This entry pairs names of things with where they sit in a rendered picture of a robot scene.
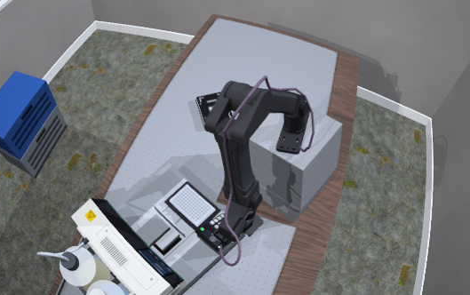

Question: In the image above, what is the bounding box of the translucent bottle with dark grey cap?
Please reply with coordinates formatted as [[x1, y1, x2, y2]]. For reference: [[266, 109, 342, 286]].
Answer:
[[60, 246, 113, 291]]

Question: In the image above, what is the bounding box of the white multiwell plate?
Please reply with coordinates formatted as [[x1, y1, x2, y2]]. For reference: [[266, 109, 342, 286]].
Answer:
[[170, 184, 216, 227]]

